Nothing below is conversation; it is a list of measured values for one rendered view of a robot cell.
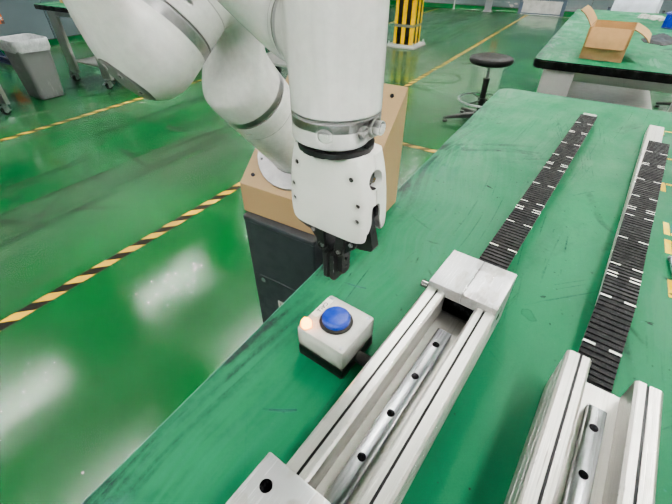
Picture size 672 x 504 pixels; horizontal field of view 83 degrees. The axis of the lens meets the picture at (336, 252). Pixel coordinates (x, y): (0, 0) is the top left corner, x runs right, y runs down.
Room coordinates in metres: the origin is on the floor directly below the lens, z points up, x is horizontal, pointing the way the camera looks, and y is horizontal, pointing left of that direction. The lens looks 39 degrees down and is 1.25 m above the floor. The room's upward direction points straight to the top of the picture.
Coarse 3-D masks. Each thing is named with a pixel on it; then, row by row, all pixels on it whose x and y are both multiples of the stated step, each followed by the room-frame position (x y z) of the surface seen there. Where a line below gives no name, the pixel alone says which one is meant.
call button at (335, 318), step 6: (336, 306) 0.38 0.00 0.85; (324, 312) 0.36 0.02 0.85; (330, 312) 0.36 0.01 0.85; (336, 312) 0.36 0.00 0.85; (342, 312) 0.36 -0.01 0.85; (348, 312) 0.37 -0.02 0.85; (324, 318) 0.35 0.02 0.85; (330, 318) 0.35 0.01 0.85; (336, 318) 0.35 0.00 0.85; (342, 318) 0.35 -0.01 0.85; (348, 318) 0.35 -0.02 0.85; (324, 324) 0.35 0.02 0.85; (330, 324) 0.34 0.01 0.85; (336, 324) 0.34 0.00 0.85; (342, 324) 0.34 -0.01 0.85; (348, 324) 0.35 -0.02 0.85; (336, 330) 0.34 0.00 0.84
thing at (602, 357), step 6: (582, 348) 0.35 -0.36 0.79; (588, 348) 0.35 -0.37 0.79; (594, 348) 0.35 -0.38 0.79; (588, 354) 0.34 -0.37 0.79; (594, 354) 0.34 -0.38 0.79; (600, 354) 0.34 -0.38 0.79; (606, 354) 0.34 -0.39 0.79; (600, 360) 0.33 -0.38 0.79; (606, 360) 0.33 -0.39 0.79; (612, 360) 0.33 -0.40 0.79; (618, 360) 0.33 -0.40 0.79; (612, 366) 0.32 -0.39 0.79; (618, 366) 0.32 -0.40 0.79
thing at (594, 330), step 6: (588, 324) 0.39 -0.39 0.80; (588, 330) 0.38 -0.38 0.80; (594, 330) 0.38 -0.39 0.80; (600, 330) 0.37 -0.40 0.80; (606, 330) 0.37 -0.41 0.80; (600, 336) 0.36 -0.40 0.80; (606, 336) 0.36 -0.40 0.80; (612, 336) 0.36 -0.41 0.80; (618, 336) 0.36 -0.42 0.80; (612, 342) 0.35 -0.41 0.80; (618, 342) 0.35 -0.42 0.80; (624, 342) 0.35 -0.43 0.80
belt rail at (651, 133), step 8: (648, 128) 1.17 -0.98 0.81; (656, 128) 1.17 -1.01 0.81; (648, 136) 1.11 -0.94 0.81; (656, 136) 1.11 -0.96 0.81; (640, 152) 1.03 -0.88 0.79; (640, 160) 0.94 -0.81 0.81; (632, 176) 0.91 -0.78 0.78; (632, 184) 0.82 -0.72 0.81; (624, 208) 0.73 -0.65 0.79; (616, 232) 0.65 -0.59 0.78; (608, 264) 0.54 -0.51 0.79; (600, 288) 0.48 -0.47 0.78
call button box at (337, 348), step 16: (336, 304) 0.39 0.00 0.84; (320, 320) 0.36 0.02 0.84; (352, 320) 0.36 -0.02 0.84; (368, 320) 0.36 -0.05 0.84; (304, 336) 0.34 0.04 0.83; (320, 336) 0.33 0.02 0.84; (336, 336) 0.33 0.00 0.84; (352, 336) 0.33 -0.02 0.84; (368, 336) 0.35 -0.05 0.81; (304, 352) 0.34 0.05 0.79; (320, 352) 0.32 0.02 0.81; (336, 352) 0.31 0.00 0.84; (352, 352) 0.32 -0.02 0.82; (336, 368) 0.31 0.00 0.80
